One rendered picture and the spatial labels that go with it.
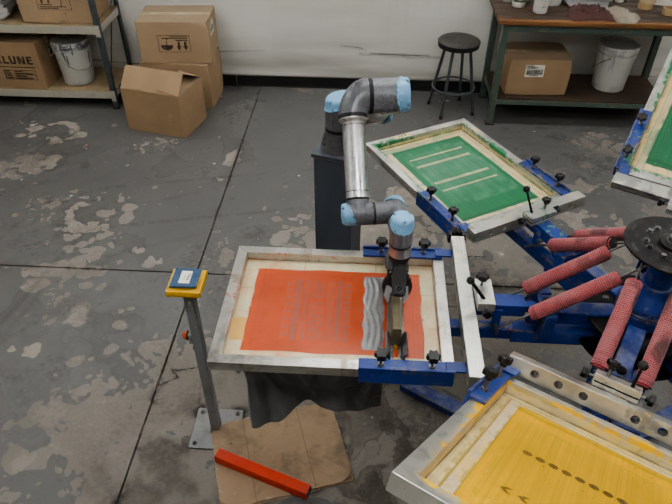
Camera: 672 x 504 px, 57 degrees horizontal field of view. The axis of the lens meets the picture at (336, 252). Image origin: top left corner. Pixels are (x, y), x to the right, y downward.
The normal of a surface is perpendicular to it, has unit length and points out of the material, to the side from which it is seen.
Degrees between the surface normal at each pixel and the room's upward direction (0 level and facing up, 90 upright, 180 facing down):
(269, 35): 90
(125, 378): 0
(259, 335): 0
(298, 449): 0
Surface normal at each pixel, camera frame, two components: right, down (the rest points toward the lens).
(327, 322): 0.00, -0.77
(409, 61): -0.06, 0.64
